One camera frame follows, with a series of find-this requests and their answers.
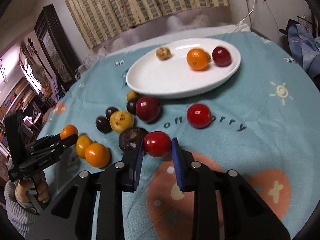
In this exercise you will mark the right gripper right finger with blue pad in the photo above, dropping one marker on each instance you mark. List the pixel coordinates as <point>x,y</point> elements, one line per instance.
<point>245,214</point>

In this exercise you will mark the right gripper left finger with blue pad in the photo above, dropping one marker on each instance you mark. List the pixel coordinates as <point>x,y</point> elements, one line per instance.
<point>123,176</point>

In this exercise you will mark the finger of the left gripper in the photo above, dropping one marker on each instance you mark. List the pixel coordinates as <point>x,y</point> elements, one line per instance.
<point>43,142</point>
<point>60,145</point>

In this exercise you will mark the small olive yellow fruit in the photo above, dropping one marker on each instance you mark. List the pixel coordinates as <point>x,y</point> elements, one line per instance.
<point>131,95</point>

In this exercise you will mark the grey knit sleeve forearm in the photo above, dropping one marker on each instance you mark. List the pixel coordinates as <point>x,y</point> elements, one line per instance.
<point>21,215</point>

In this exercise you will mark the person's left hand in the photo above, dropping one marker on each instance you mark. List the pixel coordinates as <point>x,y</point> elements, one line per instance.
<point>25,185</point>

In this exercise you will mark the orange tangerine far left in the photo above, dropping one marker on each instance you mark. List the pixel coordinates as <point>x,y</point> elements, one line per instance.
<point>67,131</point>

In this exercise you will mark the yellow orange tangerine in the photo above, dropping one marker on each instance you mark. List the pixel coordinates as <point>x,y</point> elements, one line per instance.
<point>82,143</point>

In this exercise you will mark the dark purple passion fruit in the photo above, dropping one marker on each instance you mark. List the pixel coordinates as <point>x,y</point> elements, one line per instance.
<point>129,138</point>

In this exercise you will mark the orange tangerine near finger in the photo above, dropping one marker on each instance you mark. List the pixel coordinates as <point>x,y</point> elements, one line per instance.
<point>97,155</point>

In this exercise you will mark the bright red round fruit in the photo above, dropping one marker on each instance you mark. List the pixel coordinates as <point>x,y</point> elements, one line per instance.
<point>199,115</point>

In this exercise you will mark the yellow spotted fruit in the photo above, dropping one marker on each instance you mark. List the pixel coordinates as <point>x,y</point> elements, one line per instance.
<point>121,120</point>

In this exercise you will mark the dark red plum near plate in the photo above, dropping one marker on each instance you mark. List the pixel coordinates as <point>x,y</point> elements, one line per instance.
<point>148,109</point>

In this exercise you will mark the white oval plate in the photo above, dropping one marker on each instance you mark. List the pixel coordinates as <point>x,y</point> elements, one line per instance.
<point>174,78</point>

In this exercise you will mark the teal patterned tablecloth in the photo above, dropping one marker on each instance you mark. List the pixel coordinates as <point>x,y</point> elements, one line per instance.
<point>266,127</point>

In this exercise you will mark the orange tangerine on plate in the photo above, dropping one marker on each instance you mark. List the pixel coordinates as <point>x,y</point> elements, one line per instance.
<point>198,59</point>

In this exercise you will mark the brown spotted small fruit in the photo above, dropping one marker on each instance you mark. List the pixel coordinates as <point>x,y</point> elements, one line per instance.
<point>163,53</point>

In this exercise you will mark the dark red plum on plate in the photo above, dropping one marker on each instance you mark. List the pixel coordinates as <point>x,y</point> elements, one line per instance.
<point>221,56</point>

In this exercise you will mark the checkered beige curtain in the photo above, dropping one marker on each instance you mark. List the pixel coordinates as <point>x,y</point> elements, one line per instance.
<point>100,20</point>

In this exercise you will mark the blue clothing pile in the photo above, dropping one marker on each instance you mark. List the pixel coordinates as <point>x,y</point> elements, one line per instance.
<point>304,49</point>

